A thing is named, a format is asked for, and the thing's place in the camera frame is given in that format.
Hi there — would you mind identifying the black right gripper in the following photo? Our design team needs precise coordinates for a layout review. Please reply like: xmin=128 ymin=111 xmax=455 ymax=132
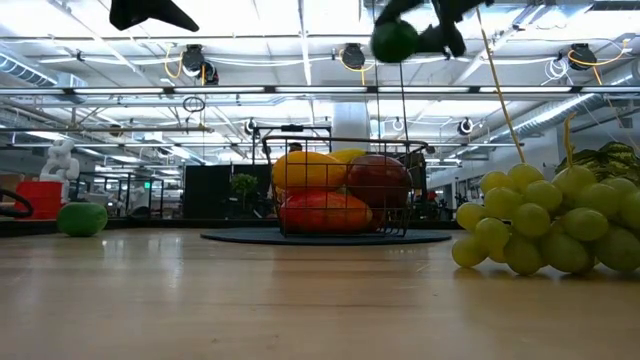
xmin=373 ymin=0 xmax=496 ymax=59

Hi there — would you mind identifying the round green lime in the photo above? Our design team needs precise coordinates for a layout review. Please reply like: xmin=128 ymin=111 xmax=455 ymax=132
xmin=370 ymin=18 xmax=420 ymax=64

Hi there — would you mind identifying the dark red apple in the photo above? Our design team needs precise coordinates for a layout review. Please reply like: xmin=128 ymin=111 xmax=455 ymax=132
xmin=346 ymin=153 xmax=414 ymax=210

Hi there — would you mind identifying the yellow orange mango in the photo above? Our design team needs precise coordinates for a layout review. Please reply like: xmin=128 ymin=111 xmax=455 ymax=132
xmin=271 ymin=150 xmax=348 ymax=191

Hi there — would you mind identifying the large green fruit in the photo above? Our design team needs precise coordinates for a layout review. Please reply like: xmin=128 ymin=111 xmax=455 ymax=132
xmin=56 ymin=201 xmax=109 ymax=238

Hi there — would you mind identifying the red orange mango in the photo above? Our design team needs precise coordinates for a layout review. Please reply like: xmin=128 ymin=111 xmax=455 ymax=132
xmin=278 ymin=188 xmax=374 ymax=235

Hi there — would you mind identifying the green grape bunch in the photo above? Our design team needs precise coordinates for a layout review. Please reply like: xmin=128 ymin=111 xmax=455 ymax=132
xmin=451 ymin=113 xmax=640 ymax=276

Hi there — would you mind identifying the black gantry stand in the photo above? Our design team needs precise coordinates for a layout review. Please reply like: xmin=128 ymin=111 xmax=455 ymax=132
xmin=251 ymin=123 xmax=333 ymax=166

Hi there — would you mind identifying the black partition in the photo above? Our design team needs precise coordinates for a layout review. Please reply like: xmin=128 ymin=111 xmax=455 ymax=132
xmin=183 ymin=163 xmax=274 ymax=220

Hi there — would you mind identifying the small green potted plant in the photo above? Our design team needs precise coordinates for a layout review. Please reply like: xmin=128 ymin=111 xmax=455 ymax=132
xmin=230 ymin=172 xmax=259 ymax=211

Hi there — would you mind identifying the red box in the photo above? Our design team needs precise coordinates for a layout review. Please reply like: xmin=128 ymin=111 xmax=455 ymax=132
xmin=13 ymin=180 xmax=64 ymax=221

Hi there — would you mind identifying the round dark blue placemat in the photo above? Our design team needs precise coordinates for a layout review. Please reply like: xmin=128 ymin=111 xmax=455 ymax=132
xmin=199 ymin=227 xmax=453 ymax=247

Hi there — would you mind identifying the black ceiling cable reel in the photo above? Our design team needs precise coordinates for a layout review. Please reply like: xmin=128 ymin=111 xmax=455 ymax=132
xmin=179 ymin=43 xmax=220 ymax=86
xmin=568 ymin=42 xmax=599 ymax=71
xmin=341 ymin=42 xmax=367 ymax=71

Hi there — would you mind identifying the black hanging cable with loop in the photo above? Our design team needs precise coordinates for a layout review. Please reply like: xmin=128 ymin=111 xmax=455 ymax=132
xmin=397 ymin=62 xmax=411 ymax=144

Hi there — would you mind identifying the thin black hanging cable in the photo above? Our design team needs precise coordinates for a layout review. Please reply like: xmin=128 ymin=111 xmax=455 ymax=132
xmin=370 ymin=49 xmax=381 ymax=141

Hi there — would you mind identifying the yellow hanging cable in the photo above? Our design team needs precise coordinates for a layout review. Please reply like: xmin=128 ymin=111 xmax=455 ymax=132
xmin=472 ymin=7 xmax=527 ymax=165

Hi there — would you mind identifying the copper wire basket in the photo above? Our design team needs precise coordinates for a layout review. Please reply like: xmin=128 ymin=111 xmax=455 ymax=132
xmin=261 ymin=135 xmax=430 ymax=237

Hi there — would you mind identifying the thick black cable loop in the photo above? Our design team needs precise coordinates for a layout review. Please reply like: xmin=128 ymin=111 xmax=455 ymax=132
xmin=0 ymin=187 xmax=35 ymax=220

